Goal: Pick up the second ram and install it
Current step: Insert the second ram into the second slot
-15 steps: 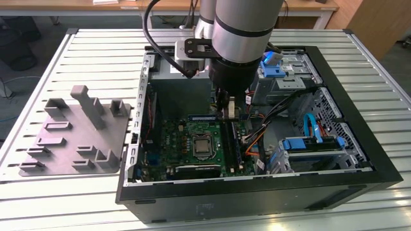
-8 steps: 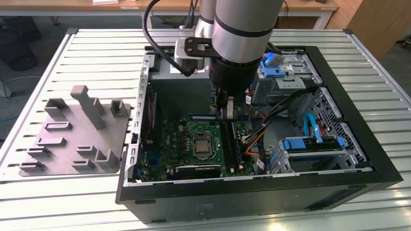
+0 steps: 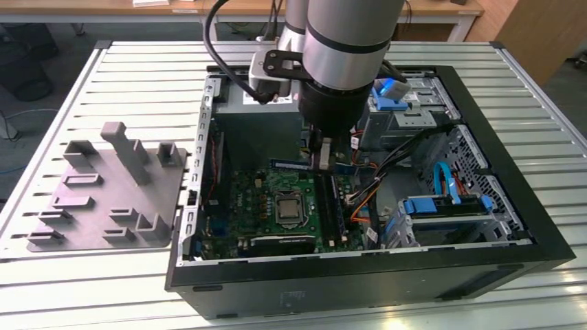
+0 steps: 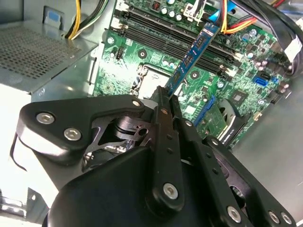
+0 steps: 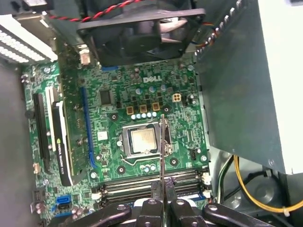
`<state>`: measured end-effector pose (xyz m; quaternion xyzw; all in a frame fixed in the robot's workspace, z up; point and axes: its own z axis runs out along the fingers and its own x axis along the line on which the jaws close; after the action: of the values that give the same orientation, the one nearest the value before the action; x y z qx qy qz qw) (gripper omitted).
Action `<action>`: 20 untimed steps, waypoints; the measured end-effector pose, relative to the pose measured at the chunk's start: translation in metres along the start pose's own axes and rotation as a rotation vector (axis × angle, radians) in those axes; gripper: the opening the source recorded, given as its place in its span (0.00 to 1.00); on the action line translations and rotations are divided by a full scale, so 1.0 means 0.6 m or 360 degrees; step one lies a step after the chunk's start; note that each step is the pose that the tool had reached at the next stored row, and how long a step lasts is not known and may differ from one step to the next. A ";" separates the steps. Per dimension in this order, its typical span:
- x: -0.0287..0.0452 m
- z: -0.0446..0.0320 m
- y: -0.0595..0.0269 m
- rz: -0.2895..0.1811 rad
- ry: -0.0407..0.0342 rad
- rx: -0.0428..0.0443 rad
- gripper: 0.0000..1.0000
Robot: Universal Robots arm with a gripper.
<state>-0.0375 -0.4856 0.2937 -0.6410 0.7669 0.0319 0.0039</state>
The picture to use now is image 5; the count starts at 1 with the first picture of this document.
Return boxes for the locking lever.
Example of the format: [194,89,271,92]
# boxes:
[120,155,156,166]

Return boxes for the green motherboard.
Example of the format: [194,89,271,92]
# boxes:
[20,59,212,224]

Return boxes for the silver CPU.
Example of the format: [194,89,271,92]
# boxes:
[131,129,158,151]

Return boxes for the twisted red black wire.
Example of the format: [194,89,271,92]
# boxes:
[48,0,143,22]

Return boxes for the black PC case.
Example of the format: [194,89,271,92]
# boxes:
[0,0,303,227]

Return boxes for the black RAM slot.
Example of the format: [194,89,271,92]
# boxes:
[103,177,203,187]
[103,186,203,194]
[103,170,203,178]

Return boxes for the metal socket cover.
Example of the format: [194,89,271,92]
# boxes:
[121,122,171,159]

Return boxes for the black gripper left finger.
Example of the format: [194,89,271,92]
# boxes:
[59,181,164,227]

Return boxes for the blue expansion slot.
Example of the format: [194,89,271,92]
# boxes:
[80,86,98,169]

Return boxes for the white expansion slot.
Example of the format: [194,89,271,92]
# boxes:
[45,86,59,142]

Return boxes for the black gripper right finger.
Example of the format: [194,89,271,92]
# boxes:
[165,177,269,227]

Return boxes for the black case fan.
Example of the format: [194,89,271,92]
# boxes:
[77,8,207,67]

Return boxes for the yellow wire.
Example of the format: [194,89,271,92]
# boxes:
[233,155,303,214]

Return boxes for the black graphics card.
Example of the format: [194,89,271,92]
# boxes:
[48,42,95,187]

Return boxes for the black expansion slot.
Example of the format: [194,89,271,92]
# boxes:
[33,93,52,172]

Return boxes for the grey power supply unit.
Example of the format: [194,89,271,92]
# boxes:
[194,0,303,176]

